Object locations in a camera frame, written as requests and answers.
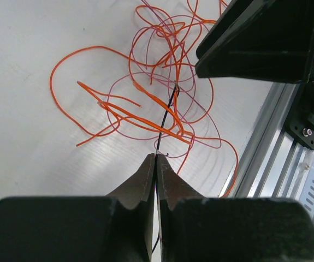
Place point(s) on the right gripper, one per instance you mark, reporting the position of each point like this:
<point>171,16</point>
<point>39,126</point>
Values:
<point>260,40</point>

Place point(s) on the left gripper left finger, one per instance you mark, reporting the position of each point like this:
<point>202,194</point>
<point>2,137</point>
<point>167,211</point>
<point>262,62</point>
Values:
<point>114,227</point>

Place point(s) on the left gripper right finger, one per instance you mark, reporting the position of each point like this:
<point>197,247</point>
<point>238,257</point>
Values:
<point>196,228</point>

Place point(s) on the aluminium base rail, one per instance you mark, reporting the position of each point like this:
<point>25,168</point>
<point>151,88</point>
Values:
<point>272,164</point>

